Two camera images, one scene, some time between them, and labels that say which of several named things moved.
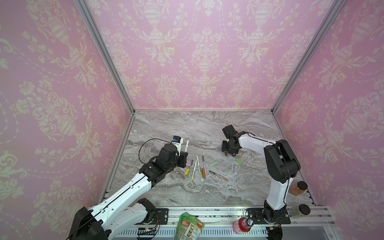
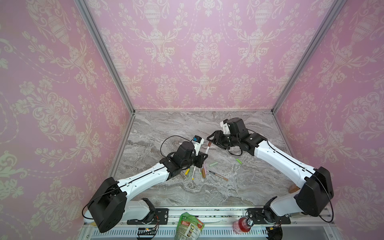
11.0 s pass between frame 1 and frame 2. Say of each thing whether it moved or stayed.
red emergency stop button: stayed
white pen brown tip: moved
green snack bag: stayed
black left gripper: moved
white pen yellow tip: stayed
